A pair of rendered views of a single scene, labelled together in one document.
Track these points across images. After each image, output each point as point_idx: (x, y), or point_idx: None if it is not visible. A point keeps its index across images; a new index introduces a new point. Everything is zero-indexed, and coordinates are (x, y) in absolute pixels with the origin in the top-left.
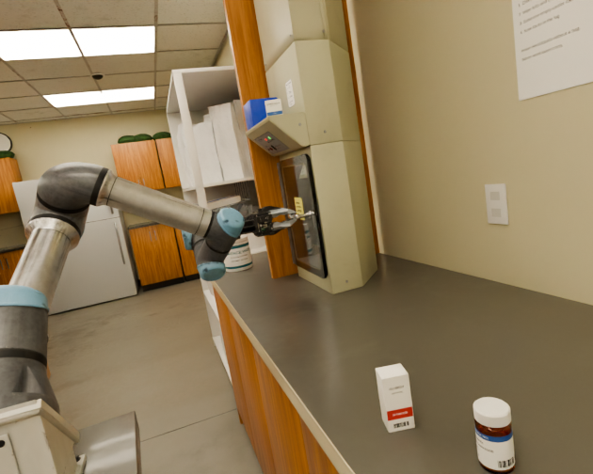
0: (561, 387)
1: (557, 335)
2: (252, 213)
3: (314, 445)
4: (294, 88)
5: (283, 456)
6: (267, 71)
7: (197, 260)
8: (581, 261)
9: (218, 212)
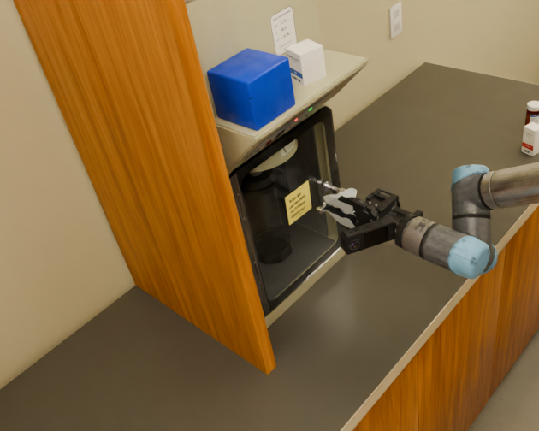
0: (461, 121)
1: (399, 127)
2: (389, 203)
3: (519, 234)
4: (298, 20)
5: (456, 370)
6: (194, 4)
7: (491, 254)
8: (328, 103)
9: (481, 170)
